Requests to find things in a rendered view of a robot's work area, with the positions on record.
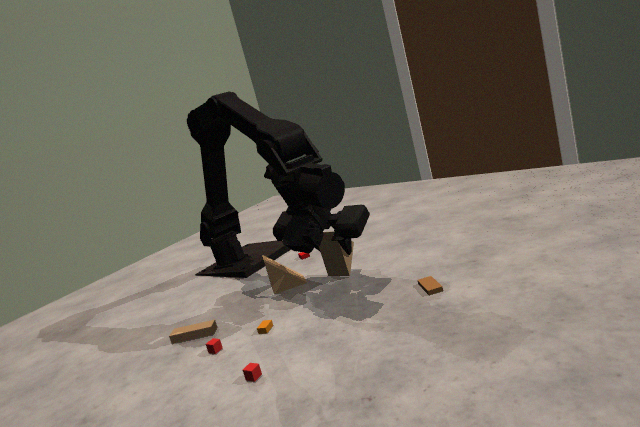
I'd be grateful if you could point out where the orange flat block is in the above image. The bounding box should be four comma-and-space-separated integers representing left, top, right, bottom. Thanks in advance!
417, 276, 443, 295

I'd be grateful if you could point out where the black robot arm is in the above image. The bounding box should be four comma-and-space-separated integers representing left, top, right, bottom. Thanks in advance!
187, 91, 345, 269

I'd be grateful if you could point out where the small orange block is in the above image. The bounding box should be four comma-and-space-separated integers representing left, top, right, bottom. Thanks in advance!
257, 320, 273, 334

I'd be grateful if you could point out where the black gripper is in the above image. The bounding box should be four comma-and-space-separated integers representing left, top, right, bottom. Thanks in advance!
273, 202, 370, 255

